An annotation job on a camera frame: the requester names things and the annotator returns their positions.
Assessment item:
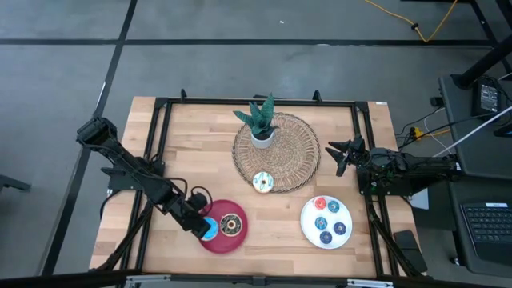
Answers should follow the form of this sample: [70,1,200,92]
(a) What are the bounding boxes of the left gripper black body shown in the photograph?
[170,191,211,239]

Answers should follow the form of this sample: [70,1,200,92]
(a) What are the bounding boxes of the black phone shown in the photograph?
[394,230,428,274]

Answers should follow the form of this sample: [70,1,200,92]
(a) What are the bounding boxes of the pink plate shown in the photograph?
[198,198,250,255]

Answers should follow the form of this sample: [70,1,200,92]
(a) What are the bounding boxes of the black table frame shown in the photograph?
[91,88,427,279]

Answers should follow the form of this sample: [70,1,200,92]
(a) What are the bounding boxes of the black stand pole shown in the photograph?
[451,35,512,90]

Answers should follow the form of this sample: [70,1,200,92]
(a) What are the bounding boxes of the white plate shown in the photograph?
[299,194,354,250]

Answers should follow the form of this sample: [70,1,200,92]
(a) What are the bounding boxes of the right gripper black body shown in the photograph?
[350,146,401,179]

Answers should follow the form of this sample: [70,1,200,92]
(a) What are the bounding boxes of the snake plant in white pot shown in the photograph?
[233,92,280,150]

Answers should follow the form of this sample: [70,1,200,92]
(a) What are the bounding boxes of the black front crossbar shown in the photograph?
[0,268,512,288]

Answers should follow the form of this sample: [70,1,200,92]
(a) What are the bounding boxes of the black chair leg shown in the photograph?
[0,174,32,193]

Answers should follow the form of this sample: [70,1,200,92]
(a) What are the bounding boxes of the white cable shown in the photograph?
[431,106,512,158]

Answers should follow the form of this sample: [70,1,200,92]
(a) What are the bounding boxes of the chocolate frosted sprinkle donut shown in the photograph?
[219,213,243,238]

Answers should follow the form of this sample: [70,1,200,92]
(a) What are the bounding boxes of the white frosted blue drizzle donut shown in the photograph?
[252,171,275,194]

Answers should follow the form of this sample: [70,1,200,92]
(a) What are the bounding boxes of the black keyboard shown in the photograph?
[459,202,512,265]

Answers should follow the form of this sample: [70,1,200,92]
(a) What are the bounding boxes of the black desk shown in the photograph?
[411,74,512,279]

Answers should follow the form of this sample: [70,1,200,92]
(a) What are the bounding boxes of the black power supply box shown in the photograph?
[471,76,503,117]

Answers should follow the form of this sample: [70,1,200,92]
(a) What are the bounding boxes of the round woven placemat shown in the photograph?
[231,111,322,194]

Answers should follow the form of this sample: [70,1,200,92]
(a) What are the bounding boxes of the white paper sheet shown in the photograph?
[410,187,429,211]

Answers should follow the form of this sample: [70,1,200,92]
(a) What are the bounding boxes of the yellow extension cord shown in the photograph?
[363,0,459,43]

